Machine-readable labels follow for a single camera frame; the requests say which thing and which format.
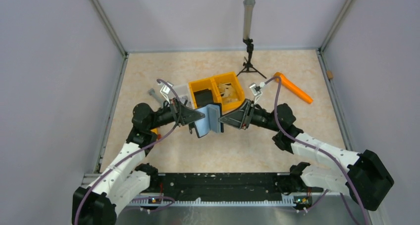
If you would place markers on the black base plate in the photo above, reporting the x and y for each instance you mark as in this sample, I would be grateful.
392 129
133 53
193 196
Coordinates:
227 187

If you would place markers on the yellow bin with black cards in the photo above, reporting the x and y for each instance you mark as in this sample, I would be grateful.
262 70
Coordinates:
207 83

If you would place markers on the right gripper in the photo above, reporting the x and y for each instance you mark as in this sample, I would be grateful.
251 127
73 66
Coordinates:
241 118

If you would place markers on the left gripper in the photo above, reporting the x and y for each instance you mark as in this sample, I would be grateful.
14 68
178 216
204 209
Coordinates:
188 115

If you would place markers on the black cards stack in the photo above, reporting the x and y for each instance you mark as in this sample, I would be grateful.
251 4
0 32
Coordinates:
203 98

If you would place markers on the yellow toy car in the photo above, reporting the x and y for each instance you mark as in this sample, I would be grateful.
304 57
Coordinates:
156 131

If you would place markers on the black mini tripod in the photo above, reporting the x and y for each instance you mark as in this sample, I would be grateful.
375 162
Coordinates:
248 67

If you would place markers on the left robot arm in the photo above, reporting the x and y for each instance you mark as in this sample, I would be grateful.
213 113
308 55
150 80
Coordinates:
104 199

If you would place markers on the beige striped cards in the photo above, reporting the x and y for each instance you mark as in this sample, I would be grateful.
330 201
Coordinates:
227 93

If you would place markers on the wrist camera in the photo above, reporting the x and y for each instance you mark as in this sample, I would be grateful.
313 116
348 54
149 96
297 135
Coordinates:
256 89
165 90

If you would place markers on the black leather card holder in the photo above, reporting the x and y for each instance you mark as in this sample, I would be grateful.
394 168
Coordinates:
212 113

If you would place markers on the yellow bin with beige cards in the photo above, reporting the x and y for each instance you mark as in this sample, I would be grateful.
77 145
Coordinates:
231 77

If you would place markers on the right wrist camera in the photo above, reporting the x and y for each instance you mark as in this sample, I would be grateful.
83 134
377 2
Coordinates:
256 89

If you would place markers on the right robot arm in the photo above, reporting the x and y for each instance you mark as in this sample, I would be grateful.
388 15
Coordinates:
362 176

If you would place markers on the orange toy microphone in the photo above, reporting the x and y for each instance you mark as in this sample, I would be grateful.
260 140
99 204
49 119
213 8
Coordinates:
293 88

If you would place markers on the grey plastic bolt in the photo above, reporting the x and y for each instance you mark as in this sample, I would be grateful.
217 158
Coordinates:
152 93

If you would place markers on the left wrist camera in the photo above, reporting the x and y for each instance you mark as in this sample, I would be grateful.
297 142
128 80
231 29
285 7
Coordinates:
165 90

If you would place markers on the white plastic bin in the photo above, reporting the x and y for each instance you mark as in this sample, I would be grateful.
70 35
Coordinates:
184 94

